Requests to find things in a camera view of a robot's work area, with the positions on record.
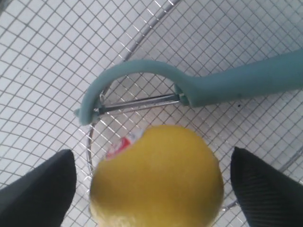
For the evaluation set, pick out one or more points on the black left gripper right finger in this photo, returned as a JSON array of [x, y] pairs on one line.
[[266, 196]]

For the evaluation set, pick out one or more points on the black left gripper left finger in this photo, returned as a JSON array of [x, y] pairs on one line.
[[42, 197]]

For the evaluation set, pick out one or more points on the yellow lemon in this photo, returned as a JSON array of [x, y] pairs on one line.
[[167, 178]]

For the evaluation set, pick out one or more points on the teal vegetable peeler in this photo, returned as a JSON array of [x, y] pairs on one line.
[[275, 75]]

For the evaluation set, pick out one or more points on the oval wire mesh basket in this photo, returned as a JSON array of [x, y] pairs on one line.
[[51, 50]]

